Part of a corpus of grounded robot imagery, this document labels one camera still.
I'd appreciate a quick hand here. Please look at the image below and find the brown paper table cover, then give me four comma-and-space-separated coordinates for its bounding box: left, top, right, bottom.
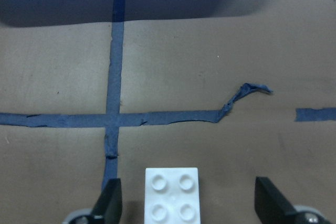
1, 0, 335, 223

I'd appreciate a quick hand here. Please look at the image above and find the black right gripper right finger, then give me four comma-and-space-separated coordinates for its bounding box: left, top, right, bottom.
255, 177, 298, 224

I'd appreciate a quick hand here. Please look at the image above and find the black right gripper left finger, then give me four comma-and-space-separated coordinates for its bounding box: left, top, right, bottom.
90, 178, 122, 223

